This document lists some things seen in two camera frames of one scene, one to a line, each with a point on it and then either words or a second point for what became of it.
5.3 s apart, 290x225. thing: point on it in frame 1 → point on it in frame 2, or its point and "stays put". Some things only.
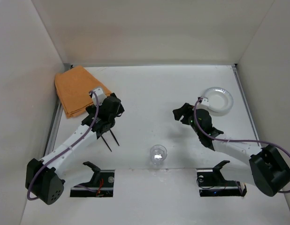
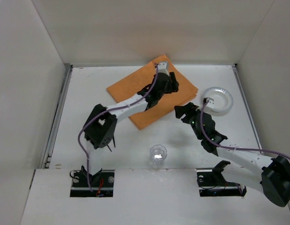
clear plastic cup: x=158 y=153 stays put
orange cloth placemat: x=73 y=86 → x=129 y=86
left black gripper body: x=106 y=128 → x=170 y=82
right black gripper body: x=185 y=112 stays put
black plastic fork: x=106 y=143 stays put
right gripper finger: x=185 y=111 stays put
